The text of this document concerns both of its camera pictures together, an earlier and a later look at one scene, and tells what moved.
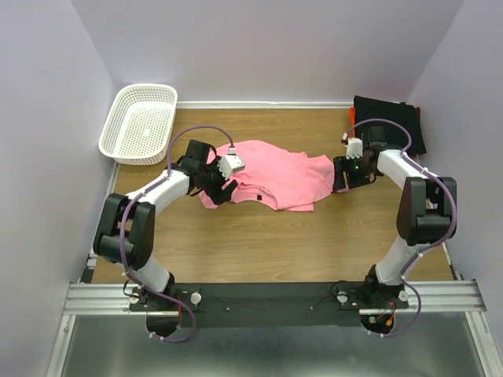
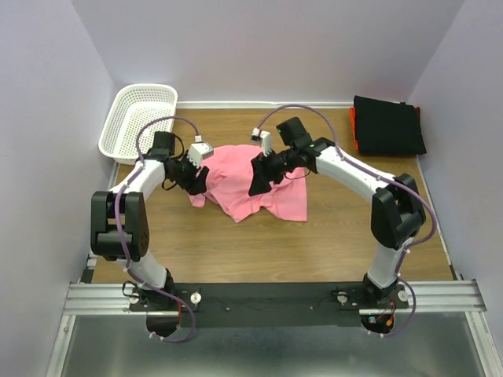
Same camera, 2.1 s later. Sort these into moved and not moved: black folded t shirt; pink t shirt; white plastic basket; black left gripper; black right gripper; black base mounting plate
Moved: pink t shirt; black left gripper; black right gripper
Not moved: black folded t shirt; black base mounting plate; white plastic basket
